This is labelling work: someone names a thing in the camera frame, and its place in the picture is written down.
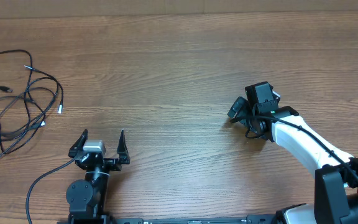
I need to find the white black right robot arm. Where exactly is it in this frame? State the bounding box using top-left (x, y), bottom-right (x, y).
top-left (227, 82), bottom-right (358, 224)

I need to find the black USB-C cable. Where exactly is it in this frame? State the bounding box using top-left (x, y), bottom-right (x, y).
top-left (0, 49), bottom-right (34, 156)

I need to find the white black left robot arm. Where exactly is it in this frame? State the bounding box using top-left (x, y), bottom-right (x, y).
top-left (66, 130), bottom-right (131, 224)

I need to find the black USB-A cable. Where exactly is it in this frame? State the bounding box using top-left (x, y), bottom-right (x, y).
top-left (0, 65), bottom-right (65, 166)

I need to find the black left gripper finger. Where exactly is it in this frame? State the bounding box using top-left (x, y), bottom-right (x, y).
top-left (68, 129), bottom-right (88, 157)
top-left (117, 129), bottom-right (131, 164)

